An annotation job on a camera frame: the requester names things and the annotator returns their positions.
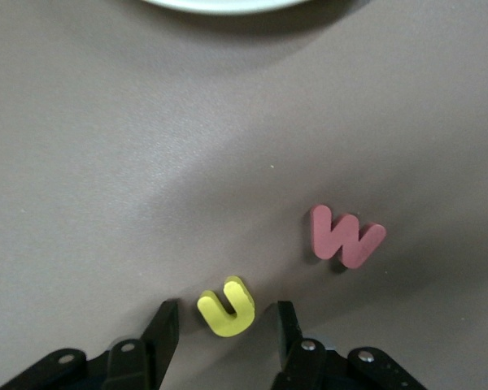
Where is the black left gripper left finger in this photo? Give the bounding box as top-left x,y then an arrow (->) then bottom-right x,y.
105,300 -> 179,390

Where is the yellow foam letter u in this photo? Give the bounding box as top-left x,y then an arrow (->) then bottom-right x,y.
196,275 -> 256,338

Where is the beige plate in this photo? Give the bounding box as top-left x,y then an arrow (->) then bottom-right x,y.
140,0 -> 310,16

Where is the pink foam letter w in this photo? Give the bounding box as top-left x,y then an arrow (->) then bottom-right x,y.
308,204 -> 387,270

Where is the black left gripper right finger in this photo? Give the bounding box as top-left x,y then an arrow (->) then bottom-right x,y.
270,300 -> 330,390

